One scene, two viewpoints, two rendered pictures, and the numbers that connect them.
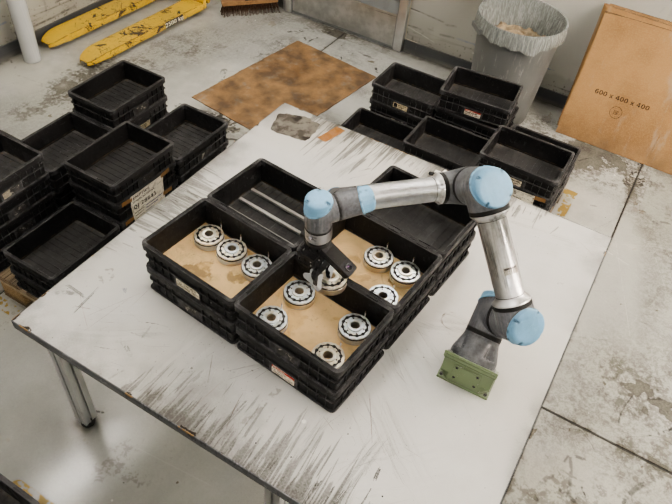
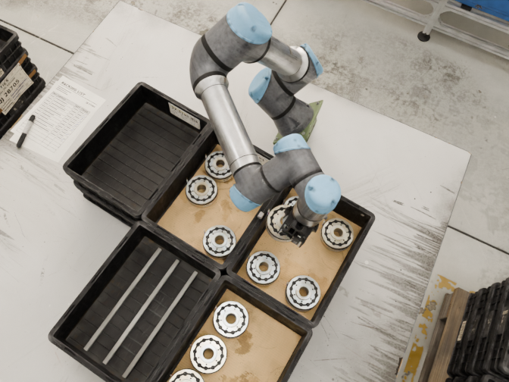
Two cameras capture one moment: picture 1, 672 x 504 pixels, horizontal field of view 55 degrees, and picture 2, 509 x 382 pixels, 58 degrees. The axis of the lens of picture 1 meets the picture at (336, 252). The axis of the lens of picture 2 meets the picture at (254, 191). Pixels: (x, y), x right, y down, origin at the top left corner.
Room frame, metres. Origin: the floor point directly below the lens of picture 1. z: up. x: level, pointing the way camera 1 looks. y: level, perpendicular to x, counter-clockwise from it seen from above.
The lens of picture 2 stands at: (1.46, 0.45, 2.22)
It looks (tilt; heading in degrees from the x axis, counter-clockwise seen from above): 66 degrees down; 263
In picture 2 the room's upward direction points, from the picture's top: 8 degrees clockwise
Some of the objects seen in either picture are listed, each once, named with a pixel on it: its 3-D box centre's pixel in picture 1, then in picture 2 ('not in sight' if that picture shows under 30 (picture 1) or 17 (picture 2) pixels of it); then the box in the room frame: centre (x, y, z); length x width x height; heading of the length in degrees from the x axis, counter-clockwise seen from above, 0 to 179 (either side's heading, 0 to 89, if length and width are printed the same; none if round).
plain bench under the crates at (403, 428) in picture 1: (336, 332); (195, 263); (1.60, -0.04, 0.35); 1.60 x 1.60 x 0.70; 64
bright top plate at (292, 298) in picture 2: (271, 318); (303, 292); (1.23, 0.18, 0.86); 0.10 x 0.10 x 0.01
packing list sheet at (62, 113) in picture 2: not in sight; (57, 116); (2.12, -0.50, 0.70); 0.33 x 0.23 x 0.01; 64
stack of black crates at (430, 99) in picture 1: (408, 108); not in sight; (3.34, -0.33, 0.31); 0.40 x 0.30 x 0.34; 64
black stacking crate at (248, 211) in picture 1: (276, 212); (141, 307); (1.70, 0.23, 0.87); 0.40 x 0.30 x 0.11; 59
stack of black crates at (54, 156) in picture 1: (68, 167); not in sight; (2.46, 1.38, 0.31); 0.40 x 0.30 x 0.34; 154
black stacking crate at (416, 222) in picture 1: (413, 219); (142, 153); (1.75, -0.27, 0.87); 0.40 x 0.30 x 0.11; 59
